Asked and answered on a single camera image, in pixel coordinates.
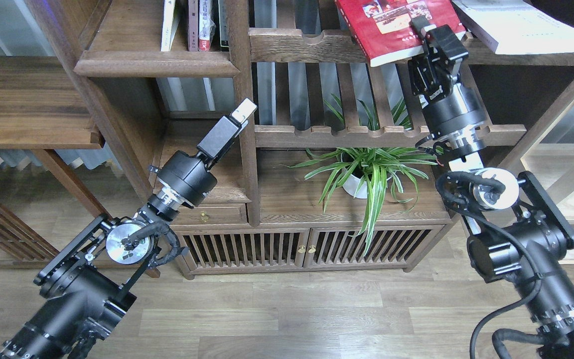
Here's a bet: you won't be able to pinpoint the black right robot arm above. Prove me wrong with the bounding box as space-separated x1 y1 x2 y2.
409 15 574 359

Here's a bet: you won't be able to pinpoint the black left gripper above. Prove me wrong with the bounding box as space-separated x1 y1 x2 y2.
156 98 257 209

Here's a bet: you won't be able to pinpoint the red cover book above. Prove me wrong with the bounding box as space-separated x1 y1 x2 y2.
335 0 465 67

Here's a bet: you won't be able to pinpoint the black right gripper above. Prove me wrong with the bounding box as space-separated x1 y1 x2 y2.
408 14 485 150

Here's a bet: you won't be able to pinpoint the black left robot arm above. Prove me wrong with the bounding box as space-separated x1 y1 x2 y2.
0 99 257 359

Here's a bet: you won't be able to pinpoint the upright books on shelf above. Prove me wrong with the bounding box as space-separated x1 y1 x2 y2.
187 0 229 52

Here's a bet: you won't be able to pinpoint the dark wooden bookshelf cabinet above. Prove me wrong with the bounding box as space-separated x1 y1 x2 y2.
23 0 574 281

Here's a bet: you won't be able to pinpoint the slatted wooden rack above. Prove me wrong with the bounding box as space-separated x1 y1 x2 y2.
0 204 78 271

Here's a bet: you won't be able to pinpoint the white cover book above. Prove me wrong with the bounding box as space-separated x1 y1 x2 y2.
453 0 574 55

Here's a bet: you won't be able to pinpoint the yellow green cover book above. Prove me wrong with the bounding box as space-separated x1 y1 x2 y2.
160 0 183 52

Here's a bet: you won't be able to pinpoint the spider plant in white pot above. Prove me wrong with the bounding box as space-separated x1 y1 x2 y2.
288 95 471 257

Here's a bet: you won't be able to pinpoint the dark wooden side table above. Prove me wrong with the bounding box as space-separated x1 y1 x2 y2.
0 56 161 279

